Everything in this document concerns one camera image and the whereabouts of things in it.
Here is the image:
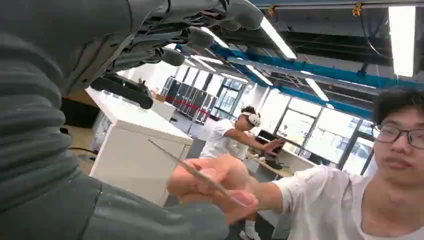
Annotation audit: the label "wooden-topped desk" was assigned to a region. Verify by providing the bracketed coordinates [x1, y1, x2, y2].
[246, 149, 317, 179]

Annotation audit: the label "red barrier belt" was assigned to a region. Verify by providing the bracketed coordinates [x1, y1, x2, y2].
[164, 96, 222, 119]

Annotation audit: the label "black flat device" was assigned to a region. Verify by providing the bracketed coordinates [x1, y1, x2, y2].
[90, 73, 154, 110]

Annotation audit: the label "thin card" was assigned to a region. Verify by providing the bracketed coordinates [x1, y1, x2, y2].
[148, 139, 248, 208]

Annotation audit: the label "person's hand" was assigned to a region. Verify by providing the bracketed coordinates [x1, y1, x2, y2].
[167, 154, 259, 225]

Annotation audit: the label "person with white headset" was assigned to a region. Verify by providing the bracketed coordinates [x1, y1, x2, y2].
[199, 105, 287, 240]

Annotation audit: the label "black monitor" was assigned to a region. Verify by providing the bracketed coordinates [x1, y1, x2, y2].
[256, 129, 286, 157]

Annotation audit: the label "black-rimmed glasses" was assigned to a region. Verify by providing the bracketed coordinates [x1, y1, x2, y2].
[374, 123, 424, 150]

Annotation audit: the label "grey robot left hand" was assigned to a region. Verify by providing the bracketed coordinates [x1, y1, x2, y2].
[0, 0, 265, 240]

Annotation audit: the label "person with black glasses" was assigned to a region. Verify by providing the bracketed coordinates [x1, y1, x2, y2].
[258, 86, 424, 240]

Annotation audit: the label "white VR headset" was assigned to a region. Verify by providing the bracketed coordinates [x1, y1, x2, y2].
[240, 111, 262, 128]

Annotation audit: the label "white cabinet block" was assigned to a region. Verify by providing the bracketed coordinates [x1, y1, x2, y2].
[86, 86, 194, 207]

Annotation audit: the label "row of dark lockers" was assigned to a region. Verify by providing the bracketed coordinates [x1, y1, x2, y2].
[160, 76, 219, 125]

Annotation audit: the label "long ceiling light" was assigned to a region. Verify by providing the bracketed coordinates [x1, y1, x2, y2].
[388, 5, 417, 78]
[199, 26, 230, 49]
[259, 16, 298, 61]
[245, 64, 275, 87]
[304, 77, 331, 102]

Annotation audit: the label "ribbed grey left arm sleeve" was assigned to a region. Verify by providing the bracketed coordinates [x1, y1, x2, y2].
[0, 31, 82, 213]

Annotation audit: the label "blue ceiling beam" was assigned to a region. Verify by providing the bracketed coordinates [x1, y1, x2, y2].
[210, 43, 424, 91]
[274, 85, 375, 121]

